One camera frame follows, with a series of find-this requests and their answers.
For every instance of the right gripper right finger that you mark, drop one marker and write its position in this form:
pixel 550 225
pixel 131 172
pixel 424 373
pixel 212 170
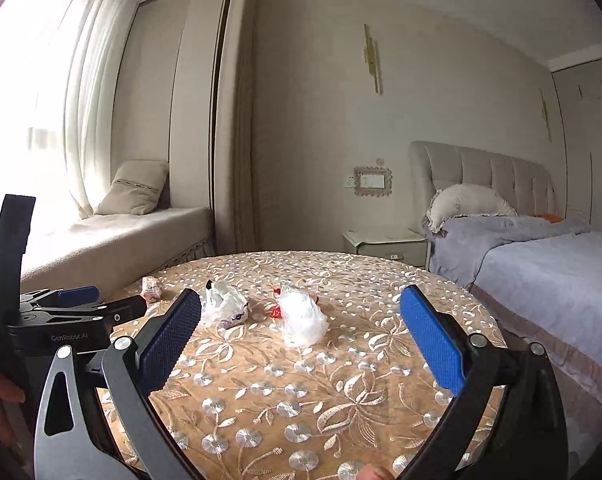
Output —
pixel 506 418

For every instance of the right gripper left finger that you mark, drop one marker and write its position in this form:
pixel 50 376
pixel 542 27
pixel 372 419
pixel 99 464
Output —
pixel 72 438

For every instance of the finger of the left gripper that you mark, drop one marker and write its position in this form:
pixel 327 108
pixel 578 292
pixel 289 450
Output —
pixel 61 298
pixel 88 318

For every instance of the white wrapper black tag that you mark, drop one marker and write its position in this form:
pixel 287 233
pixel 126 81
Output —
pixel 224 307

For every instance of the person's left hand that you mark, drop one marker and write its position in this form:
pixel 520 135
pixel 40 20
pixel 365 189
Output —
pixel 9 393

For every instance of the person's right hand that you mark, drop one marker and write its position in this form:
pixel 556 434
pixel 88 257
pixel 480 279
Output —
pixel 374 472

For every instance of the small pink crumpled wrapper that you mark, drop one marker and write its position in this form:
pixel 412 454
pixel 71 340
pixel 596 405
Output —
pixel 151 289

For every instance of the beige throw pillow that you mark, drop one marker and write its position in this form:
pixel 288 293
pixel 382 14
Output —
pixel 135 189

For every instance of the red clear candy wrapper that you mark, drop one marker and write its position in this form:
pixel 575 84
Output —
pixel 276 309

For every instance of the bed with lavender bedspread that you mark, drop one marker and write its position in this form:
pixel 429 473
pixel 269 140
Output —
pixel 542 280

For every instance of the embroidered lace tablecloth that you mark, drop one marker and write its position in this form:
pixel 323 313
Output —
pixel 242 404

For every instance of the white fluffy plastic bag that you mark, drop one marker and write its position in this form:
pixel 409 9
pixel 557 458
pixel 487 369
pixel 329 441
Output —
pixel 304 323

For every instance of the white bedside table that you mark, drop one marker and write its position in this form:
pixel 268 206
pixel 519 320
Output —
pixel 396 244

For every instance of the white sheer curtain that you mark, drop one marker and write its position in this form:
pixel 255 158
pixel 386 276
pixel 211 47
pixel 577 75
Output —
pixel 59 61

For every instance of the white ruffled bed pillow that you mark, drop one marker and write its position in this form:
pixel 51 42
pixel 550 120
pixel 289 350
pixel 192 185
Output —
pixel 463 200

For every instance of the beige upholstered headboard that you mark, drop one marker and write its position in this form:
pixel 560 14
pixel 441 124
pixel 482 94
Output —
pixel 526 186

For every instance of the beige built-in wardrobe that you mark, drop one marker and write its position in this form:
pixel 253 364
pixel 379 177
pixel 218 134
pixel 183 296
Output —
pixel 579 91

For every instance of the framed wall switch plate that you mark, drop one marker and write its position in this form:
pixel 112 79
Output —
pixel 369 181

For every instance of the gold wall ornament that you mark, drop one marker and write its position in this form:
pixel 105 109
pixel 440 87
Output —
pixel 371 58

